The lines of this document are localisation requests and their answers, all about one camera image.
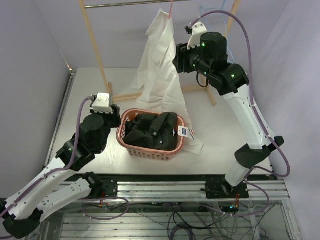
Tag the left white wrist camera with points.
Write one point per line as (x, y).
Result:
(101, 103)

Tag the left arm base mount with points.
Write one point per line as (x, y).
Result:
(108, 189)

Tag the white shirt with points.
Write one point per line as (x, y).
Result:
(157, 74)

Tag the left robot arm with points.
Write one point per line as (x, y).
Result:
(24, 211)

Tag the pink wire hanger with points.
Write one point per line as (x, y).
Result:
(171, 8)

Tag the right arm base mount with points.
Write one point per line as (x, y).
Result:
(218, 188)

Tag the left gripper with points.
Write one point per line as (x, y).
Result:
(115, 116)

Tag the dark striped shirt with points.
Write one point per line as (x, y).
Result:
(152, 131)

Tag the pink plastic laundry basket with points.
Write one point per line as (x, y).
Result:
(128, 116)

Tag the aluminium rail frame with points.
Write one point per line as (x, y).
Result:
(171, 191)

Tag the blue wire hanger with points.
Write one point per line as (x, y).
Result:
(214, 22)

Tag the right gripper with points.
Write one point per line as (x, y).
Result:
(180, 61)

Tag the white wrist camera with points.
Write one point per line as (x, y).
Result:
(101, 103)
(197, 31)

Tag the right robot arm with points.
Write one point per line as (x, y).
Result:
(209, 58)

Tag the wooden clothes rack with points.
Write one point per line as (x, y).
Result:
(133, 96)

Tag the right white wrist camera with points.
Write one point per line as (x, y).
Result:
(197, 31)

